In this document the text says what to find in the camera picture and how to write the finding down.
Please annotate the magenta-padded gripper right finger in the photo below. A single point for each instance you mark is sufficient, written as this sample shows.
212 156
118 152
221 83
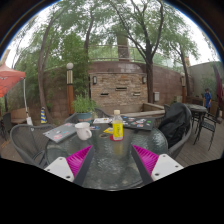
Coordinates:
146 160

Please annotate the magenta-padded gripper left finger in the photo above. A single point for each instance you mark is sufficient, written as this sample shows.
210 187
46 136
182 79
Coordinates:
78 161

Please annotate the clear bottle with yellow label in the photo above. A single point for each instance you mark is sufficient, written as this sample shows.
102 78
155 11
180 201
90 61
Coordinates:
117 128

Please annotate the white ceramic mug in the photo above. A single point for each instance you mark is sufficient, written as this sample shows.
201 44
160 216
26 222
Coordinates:
82 130

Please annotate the grey laptop with stickers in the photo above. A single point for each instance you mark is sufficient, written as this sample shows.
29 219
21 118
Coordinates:
60 132

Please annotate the colourful picture card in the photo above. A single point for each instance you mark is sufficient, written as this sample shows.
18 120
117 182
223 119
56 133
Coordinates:
95 127

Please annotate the flat round red coaster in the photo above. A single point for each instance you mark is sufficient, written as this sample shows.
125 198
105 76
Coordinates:
112 138

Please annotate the small yellow card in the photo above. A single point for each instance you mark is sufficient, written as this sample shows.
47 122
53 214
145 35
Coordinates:
108 130

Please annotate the black jacket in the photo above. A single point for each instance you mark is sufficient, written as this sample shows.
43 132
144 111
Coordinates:
173 121

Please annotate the white card with stickers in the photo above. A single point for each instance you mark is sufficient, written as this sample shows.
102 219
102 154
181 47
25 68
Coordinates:
101 120

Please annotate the green plant in teal pot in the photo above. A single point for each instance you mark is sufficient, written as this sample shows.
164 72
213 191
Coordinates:
84 105

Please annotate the blue and yellow striped cone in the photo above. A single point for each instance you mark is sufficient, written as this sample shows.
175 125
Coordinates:
43 116

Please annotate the black metal chair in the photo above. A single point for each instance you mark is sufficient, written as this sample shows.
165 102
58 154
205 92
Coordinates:
208 125

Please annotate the round dark patio table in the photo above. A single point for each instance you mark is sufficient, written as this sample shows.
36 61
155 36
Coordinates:
195 108

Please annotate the wooden crate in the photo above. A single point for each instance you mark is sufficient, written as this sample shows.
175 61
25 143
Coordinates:
19 115

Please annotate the person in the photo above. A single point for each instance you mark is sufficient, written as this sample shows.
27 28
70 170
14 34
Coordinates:
207 98

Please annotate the closed dark red umbrella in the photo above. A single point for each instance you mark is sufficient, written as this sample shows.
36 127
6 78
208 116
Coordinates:
218 86

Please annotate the orange patio umbrella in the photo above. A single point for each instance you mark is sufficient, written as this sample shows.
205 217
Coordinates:
10 78

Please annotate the wooden lamp post with globe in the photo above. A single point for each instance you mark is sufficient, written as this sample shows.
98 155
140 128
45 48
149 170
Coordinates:
70 93

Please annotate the black wall lantern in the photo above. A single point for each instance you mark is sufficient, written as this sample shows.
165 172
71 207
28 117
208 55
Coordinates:
144 80
94 80

